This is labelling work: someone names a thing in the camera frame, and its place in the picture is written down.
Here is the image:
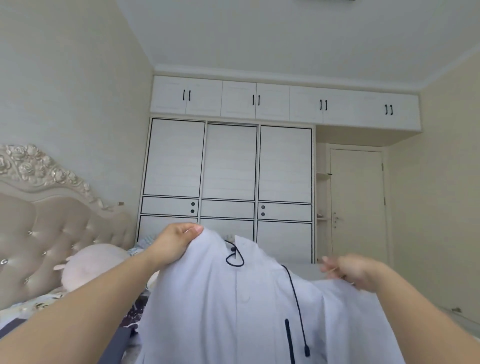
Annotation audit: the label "floral pillow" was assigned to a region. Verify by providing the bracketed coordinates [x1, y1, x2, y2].
[0, 285, 72, 324]

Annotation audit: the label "pink plush pillow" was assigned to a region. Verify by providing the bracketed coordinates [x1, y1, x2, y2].
[52, 242, 162, 294]

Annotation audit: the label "white door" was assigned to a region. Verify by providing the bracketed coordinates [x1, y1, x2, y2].
[316, 142, 395, 267]

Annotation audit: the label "light blue hooded jacket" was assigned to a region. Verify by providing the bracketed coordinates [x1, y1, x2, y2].
[135, 228, 408, 364]

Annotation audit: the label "beige tufted headboard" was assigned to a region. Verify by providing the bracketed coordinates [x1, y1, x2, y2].
[0, 144, 140, 312]

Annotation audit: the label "person's right forearm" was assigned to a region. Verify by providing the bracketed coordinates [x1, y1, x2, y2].
[375, 266, 480, 364]

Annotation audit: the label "white overhead cabinets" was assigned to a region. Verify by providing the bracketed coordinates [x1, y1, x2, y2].
[148, 73, 423, 134]

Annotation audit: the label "bed with grey patterned sheet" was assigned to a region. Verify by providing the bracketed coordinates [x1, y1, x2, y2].
[120, 262, 480, 364]

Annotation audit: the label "person's left forearm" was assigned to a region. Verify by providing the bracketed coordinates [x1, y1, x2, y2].
[0, 253, 162, 364]

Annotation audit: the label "white wardrobe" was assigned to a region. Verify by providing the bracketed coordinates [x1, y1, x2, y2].
[135, 116, 318, 265]

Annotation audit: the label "grey printed t-shirt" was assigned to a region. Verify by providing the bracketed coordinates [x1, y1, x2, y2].
[0, 316, 136, 364]

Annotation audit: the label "person's left hand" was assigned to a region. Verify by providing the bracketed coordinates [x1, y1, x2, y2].
[144, 221, 205, 271]

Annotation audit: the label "person's right hand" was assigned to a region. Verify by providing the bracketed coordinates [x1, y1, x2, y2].
[318, 252, 395, 295]

